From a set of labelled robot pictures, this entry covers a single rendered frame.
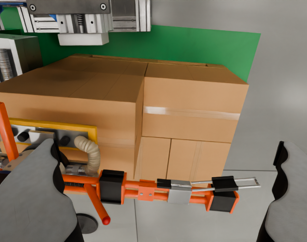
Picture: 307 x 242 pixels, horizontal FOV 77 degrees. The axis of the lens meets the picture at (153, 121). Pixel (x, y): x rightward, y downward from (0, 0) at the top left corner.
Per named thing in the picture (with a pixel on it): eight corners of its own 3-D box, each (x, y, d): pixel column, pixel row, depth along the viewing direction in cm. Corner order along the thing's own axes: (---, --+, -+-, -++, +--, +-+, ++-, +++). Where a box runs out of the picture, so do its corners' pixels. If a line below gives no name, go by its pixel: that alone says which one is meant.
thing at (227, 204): (203, 199, 67) (206, 211, 62) (208, 183, 63) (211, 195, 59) (227, 201, 67) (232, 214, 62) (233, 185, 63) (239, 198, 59)
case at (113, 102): (50, 128, 128) (8, 170, 93) (38, 67, 109) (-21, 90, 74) (141, 136, 128) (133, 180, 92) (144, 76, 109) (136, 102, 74)
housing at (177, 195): (166, 192, 66) (166, 203, 62) (169, 177, 63) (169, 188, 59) (186, 194, 67) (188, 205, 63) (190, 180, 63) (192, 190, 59)
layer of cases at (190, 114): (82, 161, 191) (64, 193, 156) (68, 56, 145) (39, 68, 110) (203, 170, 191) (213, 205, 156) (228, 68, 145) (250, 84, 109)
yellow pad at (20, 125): (5, 140, 71) (-6, 148, 66) (-3, 115, 66) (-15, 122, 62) (98, 149, 71) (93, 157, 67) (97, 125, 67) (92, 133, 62)
